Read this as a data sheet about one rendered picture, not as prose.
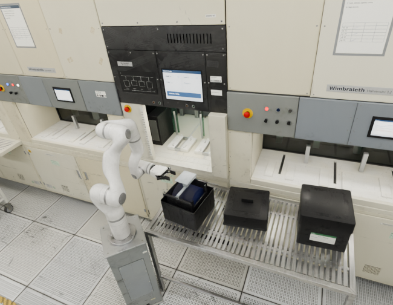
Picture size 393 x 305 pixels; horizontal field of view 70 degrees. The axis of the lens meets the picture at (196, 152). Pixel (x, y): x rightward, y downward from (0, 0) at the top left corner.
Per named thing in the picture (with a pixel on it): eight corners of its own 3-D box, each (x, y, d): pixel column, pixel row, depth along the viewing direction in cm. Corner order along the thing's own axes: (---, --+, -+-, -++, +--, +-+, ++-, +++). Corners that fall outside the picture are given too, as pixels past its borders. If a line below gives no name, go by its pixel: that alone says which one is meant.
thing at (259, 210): (222, 224, 191) (222, 211, 183) (230, 195, 214) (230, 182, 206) (266, 232, 183) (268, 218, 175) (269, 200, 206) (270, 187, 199)
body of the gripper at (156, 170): (157, 169, 206) (169, 173, 201) (148, 177, 199) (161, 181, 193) (155, 161, 202) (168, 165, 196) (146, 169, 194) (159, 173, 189)
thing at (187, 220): (184, 193, 220) (181, 177, 210) (215, 204, 207) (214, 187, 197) (163, 218, 200) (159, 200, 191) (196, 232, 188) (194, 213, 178)
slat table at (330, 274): (161, 291, 234) (143, 231, 192) (189, 236, 279) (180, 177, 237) (329, 355, 188) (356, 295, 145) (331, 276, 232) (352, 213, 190)
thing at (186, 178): (186, 195, 216) (182, 163, 199) (210, 204, 207) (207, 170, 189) (168, 216, 200) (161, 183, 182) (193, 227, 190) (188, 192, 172)
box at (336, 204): (295, 243, 174) (300, 215, 160) (297, 210, 196) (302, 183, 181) (346, 253, 165) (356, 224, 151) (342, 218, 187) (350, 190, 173)
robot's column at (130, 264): (130, 317, 219) (104, 258, 177) (124, 285, 241) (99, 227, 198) (164, 302, 227) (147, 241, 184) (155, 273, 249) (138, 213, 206)
